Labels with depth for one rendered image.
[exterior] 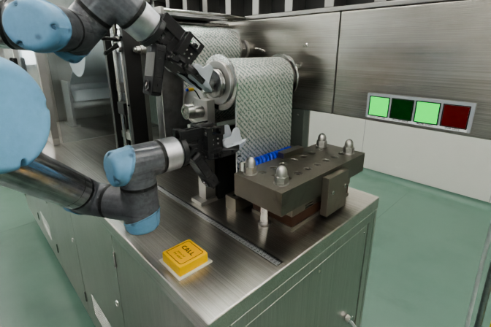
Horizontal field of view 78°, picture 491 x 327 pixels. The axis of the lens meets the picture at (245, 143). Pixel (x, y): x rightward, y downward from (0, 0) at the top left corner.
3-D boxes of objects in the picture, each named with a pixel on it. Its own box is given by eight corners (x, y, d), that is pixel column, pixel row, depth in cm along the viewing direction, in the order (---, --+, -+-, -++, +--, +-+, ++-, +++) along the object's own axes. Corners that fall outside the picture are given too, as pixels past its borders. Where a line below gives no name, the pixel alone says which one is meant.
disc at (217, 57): (203, 106, 89) (200, 53, 84) (204, 106, 89) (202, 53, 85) (237, 114, 78) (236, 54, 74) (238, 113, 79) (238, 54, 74)
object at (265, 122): (235, 168, 85) (234, 101, 79) (288, 149, 100) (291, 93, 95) (237, 168, 84) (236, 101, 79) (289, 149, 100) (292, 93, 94)
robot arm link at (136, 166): (104, 185, 64) (99, 146, 61) (153, 171, 71) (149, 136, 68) (119, 197, 58) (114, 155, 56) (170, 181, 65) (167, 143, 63)
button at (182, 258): (162, 260, 65) (161, 251, 65) (189, 247, 70) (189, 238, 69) (180, 278, 61) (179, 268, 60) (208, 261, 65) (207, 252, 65)
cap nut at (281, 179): (270, 183, 73) (270, 166, 71) (280, 179, 75) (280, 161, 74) (282, 187, 70) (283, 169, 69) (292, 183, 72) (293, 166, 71)
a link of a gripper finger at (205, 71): (226, 77, 79) (202, 53, 73) (215, 95, 78) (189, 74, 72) (219, 77, 81) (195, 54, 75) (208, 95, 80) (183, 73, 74)
